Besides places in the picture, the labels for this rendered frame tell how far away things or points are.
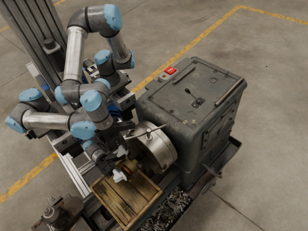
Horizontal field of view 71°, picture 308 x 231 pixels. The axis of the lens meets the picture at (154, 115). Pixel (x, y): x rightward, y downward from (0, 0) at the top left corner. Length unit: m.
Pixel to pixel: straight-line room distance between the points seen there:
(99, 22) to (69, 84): 0.33
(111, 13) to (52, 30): 0.49
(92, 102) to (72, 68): 0.24
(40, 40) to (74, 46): 0.44
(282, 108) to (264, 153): 0.73
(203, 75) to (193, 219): 1.37
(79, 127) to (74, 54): 0.33
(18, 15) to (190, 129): 1.07
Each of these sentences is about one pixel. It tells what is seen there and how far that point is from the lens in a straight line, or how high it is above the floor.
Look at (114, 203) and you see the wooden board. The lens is 1.43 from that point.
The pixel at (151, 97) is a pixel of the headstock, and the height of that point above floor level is 1.25.
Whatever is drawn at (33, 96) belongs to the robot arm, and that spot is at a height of 1.39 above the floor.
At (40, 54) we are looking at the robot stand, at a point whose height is 1.49.
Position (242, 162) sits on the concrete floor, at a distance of 2.55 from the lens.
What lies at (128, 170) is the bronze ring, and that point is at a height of 1.11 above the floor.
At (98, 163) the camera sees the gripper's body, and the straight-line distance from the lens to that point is 1.32.
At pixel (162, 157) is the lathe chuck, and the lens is 1.18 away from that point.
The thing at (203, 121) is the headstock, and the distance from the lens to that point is 1.19.
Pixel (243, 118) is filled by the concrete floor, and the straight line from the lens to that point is 2.89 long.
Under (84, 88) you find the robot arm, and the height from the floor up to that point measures 1.62.
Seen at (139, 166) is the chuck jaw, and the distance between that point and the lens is 1.24.
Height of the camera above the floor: 2.20
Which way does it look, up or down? 51 degrees down
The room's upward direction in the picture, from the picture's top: 9 degrees counter-clockwise
